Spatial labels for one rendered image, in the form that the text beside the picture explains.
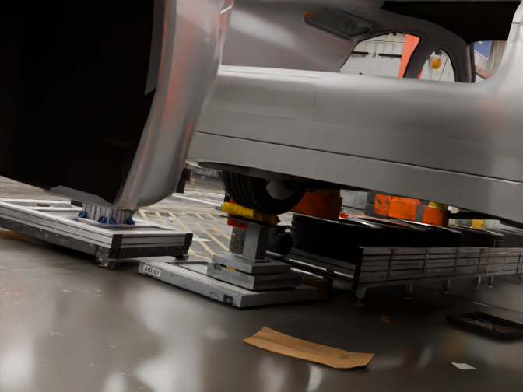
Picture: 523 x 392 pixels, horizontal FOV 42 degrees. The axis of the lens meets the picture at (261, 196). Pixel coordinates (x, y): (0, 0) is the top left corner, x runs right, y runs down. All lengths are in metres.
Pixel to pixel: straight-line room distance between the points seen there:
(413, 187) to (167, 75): 1.80
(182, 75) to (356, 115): 1.77
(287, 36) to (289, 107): 1.22
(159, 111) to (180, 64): 0.07
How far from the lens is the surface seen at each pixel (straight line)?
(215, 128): 3.05
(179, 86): 0.86
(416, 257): 5.14
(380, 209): 6.37
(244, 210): 3.99
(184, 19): 0.84
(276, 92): 2.79
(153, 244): 4.55
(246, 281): 3.91
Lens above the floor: 0.83
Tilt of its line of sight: 3 degrees down
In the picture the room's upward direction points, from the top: 10 degrees clockwise
